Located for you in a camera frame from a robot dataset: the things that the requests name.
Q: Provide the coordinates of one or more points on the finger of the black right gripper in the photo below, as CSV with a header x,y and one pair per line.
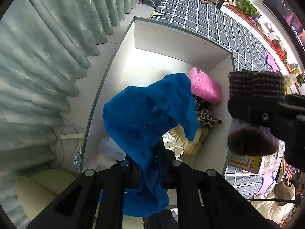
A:
x,y
284,118

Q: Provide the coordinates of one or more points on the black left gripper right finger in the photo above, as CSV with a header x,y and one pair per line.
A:
x,y
205,199

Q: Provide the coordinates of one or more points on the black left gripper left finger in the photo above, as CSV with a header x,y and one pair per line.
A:
x,y
93,200

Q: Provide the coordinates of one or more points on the purple brown knit hat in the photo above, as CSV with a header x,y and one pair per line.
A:
x,y
253,94

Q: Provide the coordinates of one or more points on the cream yellow scrunchie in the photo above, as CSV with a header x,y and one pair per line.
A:
x,y
191,148

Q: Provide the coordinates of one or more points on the white dotted scrunchie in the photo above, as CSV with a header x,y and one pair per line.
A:
x,y
171,144

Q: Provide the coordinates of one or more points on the leopard print scrunchie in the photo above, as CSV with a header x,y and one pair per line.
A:
x,y
204,116

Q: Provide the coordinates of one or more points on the pink foam sponge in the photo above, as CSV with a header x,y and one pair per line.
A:
x,y
203,86

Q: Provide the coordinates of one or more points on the blue mesh cloth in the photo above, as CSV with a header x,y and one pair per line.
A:
x,y
136,119

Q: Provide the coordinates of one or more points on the light blue fluffy scrunchie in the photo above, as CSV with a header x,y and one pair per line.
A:
x,y
111,149

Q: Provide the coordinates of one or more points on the cream cushion chair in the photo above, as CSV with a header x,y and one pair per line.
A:
x,y
36,192

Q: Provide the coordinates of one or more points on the beige jacket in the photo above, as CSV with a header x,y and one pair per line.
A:
x,y
273,210

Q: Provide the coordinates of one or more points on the red low shelf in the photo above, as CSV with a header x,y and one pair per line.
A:
x,y
264,38

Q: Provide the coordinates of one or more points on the grey grid carpet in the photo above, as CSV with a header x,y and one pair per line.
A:
x,y
248,53

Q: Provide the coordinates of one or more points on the green plant on shelf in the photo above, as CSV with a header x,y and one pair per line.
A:
x,y
246,8

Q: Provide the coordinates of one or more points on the white storage box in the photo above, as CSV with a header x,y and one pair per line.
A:
x,y
150,51

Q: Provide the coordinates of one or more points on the grey-green curtain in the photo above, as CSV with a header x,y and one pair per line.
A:
x,y
45,46

